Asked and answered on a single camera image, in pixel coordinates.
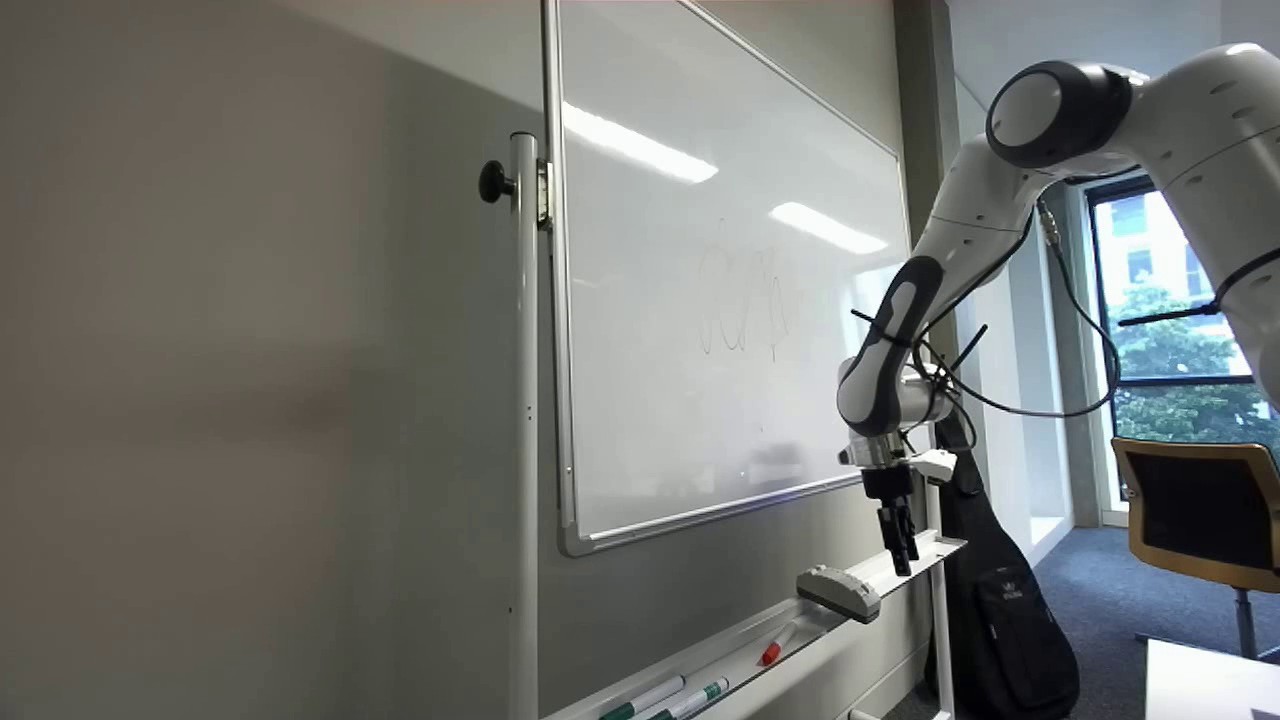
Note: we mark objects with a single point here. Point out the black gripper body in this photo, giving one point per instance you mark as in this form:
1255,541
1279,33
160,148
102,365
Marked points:
888,491

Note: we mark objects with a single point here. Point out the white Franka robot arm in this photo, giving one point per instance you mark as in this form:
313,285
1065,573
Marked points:
1201,122

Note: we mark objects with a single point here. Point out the white whiteboard pen tray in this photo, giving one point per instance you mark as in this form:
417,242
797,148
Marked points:
803,642

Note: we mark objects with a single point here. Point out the large whiteboard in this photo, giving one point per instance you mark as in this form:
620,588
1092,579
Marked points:
722,293

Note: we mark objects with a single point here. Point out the black bag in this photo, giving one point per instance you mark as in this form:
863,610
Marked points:
1005,615

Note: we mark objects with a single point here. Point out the red capped marker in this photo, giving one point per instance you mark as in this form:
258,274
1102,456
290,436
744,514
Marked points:
769,654

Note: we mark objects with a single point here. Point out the green capped marker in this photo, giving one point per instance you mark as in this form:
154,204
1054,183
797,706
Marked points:
624,706
701,699

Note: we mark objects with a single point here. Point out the wooden black chair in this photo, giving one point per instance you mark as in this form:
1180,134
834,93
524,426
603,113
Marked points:
1201,514

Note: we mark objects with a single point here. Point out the window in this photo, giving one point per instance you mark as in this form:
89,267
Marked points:
1180,346

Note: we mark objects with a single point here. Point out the black stand knob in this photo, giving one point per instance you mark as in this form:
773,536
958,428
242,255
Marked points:
499,183

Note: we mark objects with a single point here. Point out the white whiteboard stand frame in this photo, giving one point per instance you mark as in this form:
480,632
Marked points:
524,441

